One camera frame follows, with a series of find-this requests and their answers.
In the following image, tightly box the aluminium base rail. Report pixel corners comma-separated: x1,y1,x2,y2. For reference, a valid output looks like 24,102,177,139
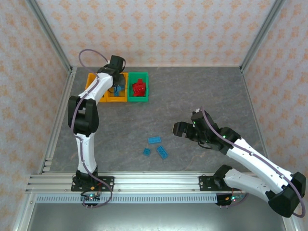
25,171,288,193

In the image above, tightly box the slotted grey cable duct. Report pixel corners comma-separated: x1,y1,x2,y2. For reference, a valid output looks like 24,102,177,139
36,194,218,204

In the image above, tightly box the grey metal shelf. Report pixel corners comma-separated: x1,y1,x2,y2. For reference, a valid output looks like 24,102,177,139
24,203,289,231

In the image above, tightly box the green plastic bin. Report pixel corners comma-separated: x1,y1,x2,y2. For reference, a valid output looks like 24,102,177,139
127,71,150,103

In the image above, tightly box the aluminium frame bar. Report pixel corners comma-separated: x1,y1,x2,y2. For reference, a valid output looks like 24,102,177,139
38,67,78,174
72,64,243,69
276,192,298,231
12,192,37,231
240,67,270,156

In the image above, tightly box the small controller circuit board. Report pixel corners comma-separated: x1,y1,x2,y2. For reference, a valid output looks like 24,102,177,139
80,192,101,203
225,192,244,203

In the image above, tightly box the aluminium corner post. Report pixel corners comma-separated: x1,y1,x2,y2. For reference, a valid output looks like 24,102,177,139
25,0,74,73
240,0,288,73

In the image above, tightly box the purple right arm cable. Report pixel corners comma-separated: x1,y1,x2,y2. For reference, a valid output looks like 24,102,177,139
201,105,307,218

